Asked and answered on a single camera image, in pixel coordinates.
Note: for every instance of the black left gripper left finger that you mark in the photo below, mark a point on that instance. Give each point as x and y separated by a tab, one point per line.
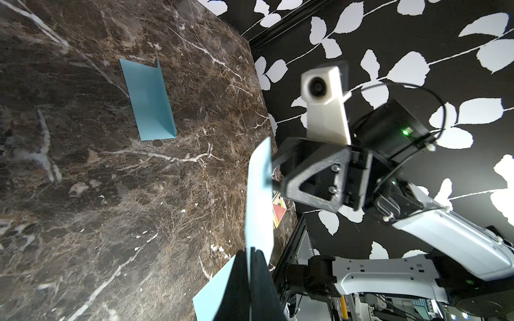
235	304

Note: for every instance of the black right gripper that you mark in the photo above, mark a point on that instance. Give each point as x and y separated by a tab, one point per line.
328	176

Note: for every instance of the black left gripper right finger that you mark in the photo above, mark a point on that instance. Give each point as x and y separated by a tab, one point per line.
264	300

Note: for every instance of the pale blue square paper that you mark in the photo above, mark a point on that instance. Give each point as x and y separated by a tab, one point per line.
259	229

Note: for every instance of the light blue square paper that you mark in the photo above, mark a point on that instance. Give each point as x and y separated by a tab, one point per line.
149	101

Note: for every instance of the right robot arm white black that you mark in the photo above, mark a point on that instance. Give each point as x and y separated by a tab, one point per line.
470	267

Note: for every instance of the yellow red card box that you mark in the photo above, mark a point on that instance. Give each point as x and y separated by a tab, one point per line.
279	209

